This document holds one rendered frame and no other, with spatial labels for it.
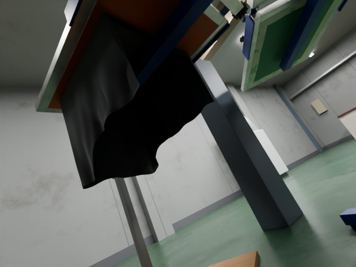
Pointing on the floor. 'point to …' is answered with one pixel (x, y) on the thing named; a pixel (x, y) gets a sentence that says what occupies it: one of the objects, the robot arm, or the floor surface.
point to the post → (144, 258)
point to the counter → (349, 121)
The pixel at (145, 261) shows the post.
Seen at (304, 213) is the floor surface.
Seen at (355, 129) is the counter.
